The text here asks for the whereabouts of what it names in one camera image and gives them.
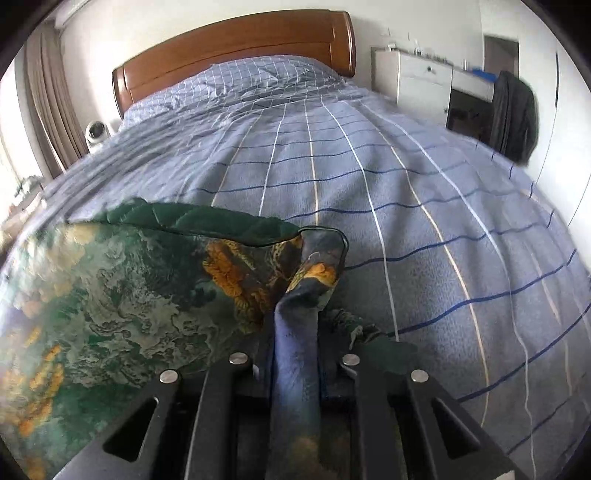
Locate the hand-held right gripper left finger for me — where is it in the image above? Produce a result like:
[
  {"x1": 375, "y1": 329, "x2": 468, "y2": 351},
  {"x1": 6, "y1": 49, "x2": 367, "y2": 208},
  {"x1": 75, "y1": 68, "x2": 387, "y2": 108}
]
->
[{"x1": 53, "y1": 353, "x2": 273, "y2": 480}]

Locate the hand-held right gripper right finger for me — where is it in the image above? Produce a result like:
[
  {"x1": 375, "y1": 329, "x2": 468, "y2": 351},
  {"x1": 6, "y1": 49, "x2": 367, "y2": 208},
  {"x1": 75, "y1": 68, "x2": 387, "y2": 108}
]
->
[{"x1": 318, "y1": 353, "x2": 532, "y2": 480}]

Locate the green printed padded jacket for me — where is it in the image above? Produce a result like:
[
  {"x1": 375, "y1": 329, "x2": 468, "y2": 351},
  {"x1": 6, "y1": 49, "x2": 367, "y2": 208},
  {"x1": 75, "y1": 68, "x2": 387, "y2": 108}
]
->
[{"x1": 0, "y1": 198, "x2": 419, "y2": 480}]

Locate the bed with blue checked sheet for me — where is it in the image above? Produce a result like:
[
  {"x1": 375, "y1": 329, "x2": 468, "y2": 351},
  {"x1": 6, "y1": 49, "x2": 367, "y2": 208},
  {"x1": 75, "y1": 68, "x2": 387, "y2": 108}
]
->
[{"x1": 9, "y1": 55, "x2": 591, "y2": 476}]

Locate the white desk fan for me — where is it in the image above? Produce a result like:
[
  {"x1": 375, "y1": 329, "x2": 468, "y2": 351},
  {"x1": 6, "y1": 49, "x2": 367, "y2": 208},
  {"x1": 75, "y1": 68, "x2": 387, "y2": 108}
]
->
[{"x1": 84, "y1": 120, "x2": 112, "y2": 153}]

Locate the black jacket on chair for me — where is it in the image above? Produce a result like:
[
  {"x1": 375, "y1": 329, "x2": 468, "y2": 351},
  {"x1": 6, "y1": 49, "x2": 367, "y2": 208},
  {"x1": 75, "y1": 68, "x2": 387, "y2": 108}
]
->
[{"x1": 489, "y1": 70, "x2": 539, "y2": 163}]

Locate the white desk with drawers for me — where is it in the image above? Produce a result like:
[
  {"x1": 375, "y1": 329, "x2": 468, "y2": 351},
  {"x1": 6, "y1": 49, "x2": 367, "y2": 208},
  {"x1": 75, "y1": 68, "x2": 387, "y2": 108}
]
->
[{"x1": 372, "y1": 46, "x2": 497, "y2": 132}]

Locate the beige curtain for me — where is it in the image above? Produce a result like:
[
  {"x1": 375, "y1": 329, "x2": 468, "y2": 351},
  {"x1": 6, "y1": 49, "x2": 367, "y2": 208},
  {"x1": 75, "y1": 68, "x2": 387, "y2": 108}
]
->
[{"x1": 25, "y1": 28, "x2": 88, "y2": 178}]

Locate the wooden headboard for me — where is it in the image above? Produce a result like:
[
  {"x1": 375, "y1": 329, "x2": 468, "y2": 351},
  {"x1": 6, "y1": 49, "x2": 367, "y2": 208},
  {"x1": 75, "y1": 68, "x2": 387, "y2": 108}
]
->
[{"x1": 112, "y1": 9, "x2": 356, "y2": 118}]

